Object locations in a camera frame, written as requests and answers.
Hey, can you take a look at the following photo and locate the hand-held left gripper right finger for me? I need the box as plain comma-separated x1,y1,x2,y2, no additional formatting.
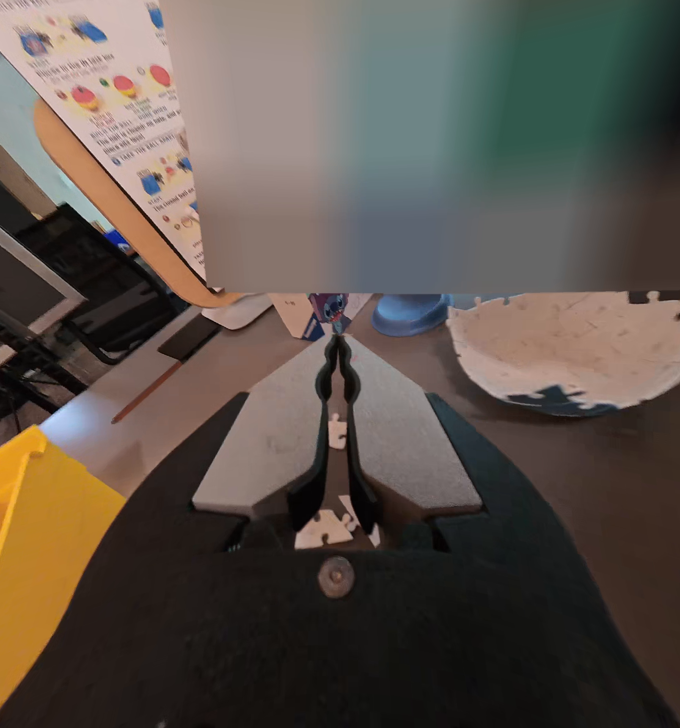
339,334,484,537

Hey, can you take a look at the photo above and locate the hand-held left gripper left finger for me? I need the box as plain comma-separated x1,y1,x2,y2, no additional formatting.
192,334,339,533

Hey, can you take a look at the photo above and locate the partly built white puzzle ball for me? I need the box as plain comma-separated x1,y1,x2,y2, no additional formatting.
446,291,680,419

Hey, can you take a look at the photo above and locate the blue plastic ball stand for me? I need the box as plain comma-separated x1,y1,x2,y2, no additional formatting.
371,293,454,337

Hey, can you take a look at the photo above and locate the cartoon puzzle box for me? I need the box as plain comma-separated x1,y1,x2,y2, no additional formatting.
286,293,352,342

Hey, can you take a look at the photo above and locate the brown wooden stick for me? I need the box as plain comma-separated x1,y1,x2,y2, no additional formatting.
111,361,182,424

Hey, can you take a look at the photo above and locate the white rounded object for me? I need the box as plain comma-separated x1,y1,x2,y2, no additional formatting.
202,293,272,331

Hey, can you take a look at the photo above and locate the yellow plastic bin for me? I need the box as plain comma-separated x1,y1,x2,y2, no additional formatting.
0,425,127,723

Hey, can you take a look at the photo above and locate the black metal shelf rack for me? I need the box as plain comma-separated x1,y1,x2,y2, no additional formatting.
0,165,176,410

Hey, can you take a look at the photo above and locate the round wooden table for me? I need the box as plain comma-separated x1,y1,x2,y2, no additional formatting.
33,97,227,308

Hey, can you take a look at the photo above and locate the printed instruction sheet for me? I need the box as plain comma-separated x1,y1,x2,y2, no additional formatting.
0,0,207,279

